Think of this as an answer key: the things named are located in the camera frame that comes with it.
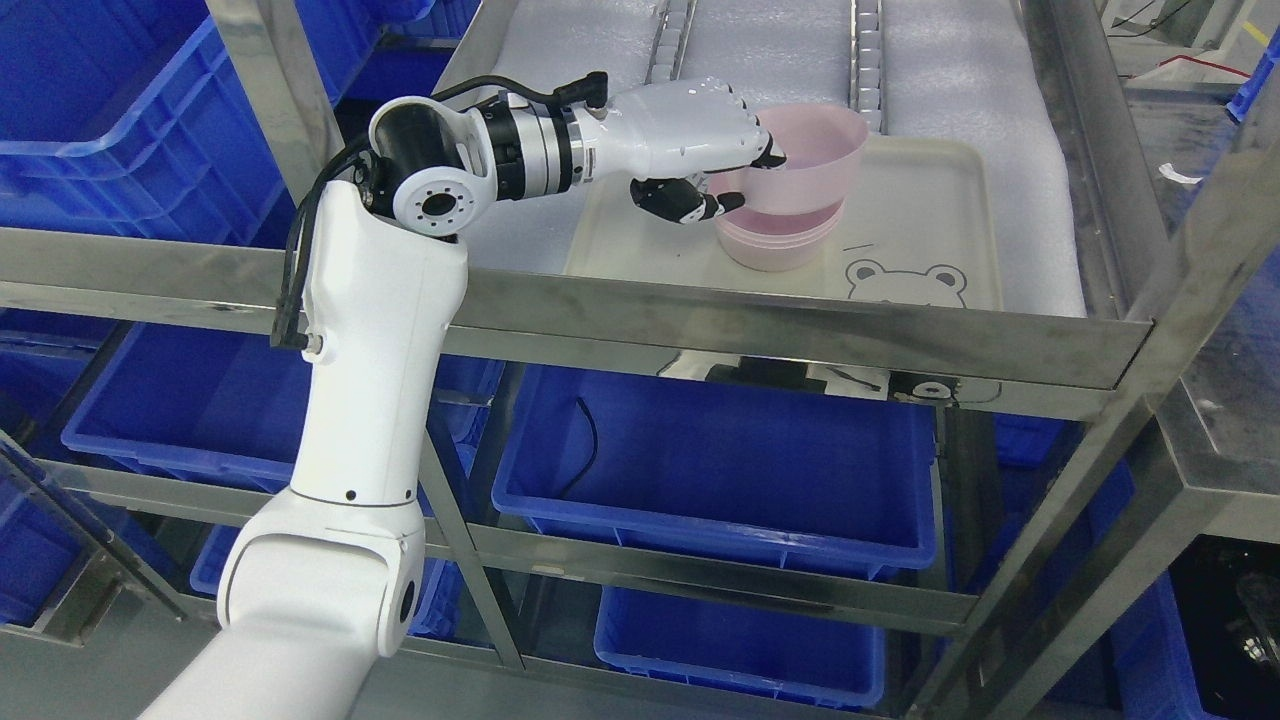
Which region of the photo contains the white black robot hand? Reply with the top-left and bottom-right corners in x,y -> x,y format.
573,77 -> 787,224

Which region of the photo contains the pink plastic bowl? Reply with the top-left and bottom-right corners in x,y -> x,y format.
707,102 -> 870,217

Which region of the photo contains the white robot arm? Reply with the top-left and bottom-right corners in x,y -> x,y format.
142,70 -> 611,719

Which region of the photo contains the pink bowl on shelf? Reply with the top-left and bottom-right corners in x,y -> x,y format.
716,201 -> 846,272

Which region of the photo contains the blue bin on shelf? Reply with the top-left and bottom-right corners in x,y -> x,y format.
492,366 -> 937,579

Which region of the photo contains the blue bin left shelf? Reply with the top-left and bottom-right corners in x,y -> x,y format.
61,320 -> 506,496

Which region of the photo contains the blue bin shelf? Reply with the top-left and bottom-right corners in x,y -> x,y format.
593,587 -> 886,710
61,320 -> 506,496

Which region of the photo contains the blue bin lower shelf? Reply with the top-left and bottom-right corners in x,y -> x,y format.
593,587 -> 886,710

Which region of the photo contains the steel shelf rack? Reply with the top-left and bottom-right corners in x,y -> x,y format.
0,0 -> 1280,720

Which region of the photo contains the cream bear tray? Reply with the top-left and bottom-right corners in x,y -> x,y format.
564,137 -> 1005,311

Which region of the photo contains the steel table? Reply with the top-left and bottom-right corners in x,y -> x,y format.
1114,78 -> 1277,555

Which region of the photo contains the blue bin upper left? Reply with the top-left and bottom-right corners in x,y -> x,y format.
0,0 -> 442,249

